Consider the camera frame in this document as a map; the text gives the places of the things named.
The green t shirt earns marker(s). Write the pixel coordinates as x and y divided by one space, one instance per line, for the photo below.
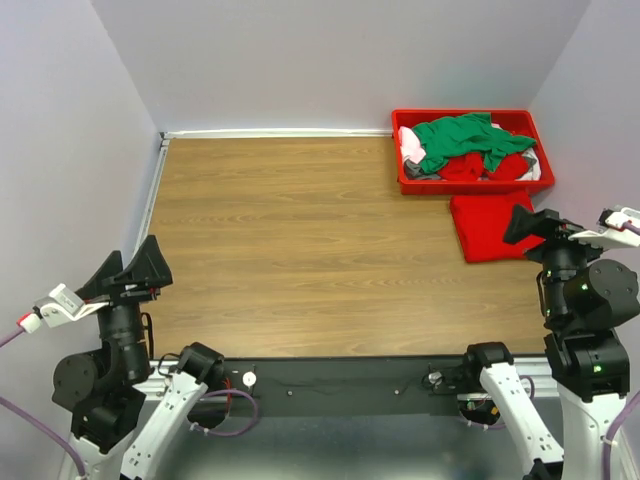
454 136

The red plastic bin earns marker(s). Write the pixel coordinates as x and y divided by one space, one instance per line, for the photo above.
517 122

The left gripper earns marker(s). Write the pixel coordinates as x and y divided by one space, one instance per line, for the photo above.
126 293

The folded red t shirt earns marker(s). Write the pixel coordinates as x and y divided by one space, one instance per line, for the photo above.
481 222

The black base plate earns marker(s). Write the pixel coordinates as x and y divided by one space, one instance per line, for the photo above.
345 386

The red t shirt in bin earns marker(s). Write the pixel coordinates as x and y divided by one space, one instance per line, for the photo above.
470 167

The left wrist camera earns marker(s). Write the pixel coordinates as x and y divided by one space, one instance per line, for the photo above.
59 307

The grey t shirt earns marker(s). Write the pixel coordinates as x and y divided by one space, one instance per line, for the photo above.
413 171

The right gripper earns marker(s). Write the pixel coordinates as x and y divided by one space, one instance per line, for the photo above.
553 238

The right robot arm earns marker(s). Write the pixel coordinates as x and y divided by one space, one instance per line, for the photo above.
583 298

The white pink t shirt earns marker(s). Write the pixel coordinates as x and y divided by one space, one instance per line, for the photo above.
410 145

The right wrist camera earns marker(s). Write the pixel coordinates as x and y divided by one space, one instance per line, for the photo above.
617 228

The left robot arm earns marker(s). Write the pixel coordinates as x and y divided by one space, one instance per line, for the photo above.
99 387

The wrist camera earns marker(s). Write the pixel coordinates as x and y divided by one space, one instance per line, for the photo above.
59 307
617 228

